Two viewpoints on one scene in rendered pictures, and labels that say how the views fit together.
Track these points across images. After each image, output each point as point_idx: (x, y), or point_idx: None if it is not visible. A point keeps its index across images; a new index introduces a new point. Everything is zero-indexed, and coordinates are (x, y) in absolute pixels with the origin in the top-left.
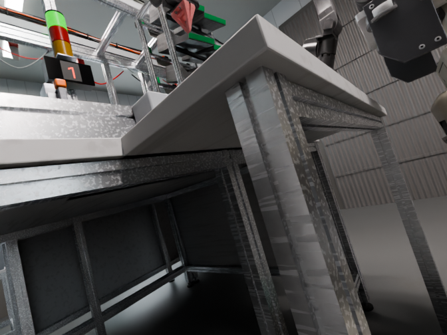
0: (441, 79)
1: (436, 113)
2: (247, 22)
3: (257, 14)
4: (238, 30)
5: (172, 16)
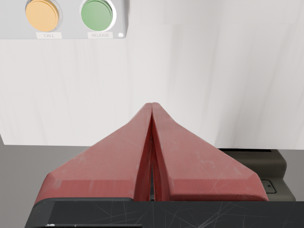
0: (281, 188)
1: (242, 155)
2: (3, 141)
3: (4, 144)
4: (2, 138)
5: (57, 174)
